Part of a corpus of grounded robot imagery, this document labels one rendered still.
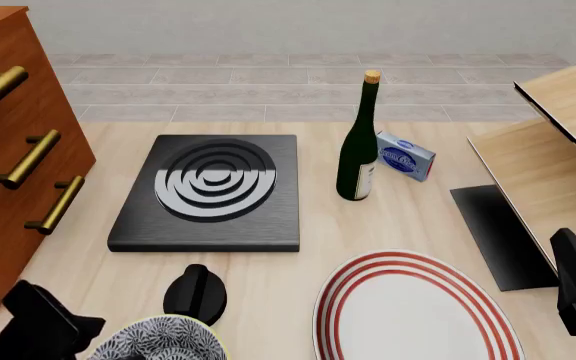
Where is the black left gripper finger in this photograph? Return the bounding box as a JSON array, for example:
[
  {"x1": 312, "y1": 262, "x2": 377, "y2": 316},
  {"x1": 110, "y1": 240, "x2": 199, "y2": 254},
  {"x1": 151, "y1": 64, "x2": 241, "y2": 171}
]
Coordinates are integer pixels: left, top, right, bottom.
[{"x1": 70, "y1": 315, "x2": 107, "y2": 354}]

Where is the black-white patterned bowl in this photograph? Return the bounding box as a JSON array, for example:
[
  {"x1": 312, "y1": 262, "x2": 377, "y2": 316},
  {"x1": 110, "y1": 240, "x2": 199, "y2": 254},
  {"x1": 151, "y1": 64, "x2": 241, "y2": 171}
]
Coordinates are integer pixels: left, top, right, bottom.
[{"x1": 86, "y1": 314, "x2": 230, "y2": 360}]

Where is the round black stove knob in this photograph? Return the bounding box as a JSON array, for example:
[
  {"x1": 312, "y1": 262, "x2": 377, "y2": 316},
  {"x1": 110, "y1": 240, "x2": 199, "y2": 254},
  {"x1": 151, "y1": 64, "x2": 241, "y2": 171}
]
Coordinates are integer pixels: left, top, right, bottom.
[{"x1": 162, "y1": 263, "x2": 229, "y2": 327}]

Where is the flat black stove plate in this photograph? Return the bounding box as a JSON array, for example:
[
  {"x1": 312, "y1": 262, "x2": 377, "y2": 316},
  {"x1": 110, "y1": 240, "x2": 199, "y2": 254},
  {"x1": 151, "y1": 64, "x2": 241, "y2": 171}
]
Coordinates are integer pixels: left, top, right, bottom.
[{"x1": 106, "y1": 133, "x2": 302, "y2": 254}]

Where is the small flat black plate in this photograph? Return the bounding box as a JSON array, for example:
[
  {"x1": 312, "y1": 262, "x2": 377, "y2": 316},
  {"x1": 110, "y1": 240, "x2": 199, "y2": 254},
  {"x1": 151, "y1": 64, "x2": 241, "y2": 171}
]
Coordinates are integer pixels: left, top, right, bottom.
[{"x1": 1, "y1": 279, "x2": 81, "y2": 353}]

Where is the pale wooden shelf rack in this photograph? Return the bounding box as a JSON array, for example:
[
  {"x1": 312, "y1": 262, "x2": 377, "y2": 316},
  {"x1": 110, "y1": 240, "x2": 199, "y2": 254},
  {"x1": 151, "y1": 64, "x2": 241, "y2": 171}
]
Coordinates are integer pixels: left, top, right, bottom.
[{"x1": 449, "y1": 55, "x2": 576, "y2": 293}]

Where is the white plate with red rings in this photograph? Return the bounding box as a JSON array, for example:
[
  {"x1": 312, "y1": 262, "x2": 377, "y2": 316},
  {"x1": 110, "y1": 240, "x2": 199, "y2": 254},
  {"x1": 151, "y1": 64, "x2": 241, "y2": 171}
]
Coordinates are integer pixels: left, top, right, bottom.
[{"x1": 311, "y1": 248, "x2": 526, "y2": 360}]

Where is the blue-white cream cheese box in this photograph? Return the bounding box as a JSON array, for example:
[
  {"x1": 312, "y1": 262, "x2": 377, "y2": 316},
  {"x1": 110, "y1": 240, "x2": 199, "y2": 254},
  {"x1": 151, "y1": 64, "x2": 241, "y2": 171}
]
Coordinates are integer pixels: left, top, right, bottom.
[{"x1": 374, "y1": 129, "x2": 438, "y2": 183}]

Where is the red-brown wooden cabinet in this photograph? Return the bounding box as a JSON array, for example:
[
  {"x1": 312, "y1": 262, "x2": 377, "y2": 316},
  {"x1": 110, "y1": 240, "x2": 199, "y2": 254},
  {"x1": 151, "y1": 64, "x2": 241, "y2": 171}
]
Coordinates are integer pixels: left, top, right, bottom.
[{"x1": 0, "y1": 5, "x2": 98, "y2": 321}]

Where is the dark green wine bottle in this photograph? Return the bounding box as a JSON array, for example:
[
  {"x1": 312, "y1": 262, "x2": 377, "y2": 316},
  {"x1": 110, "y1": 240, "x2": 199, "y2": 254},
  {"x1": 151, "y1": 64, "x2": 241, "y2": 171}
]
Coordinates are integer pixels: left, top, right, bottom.
[{"x1": 335, "y1": 69, "x2": 383, "y2": 202}]

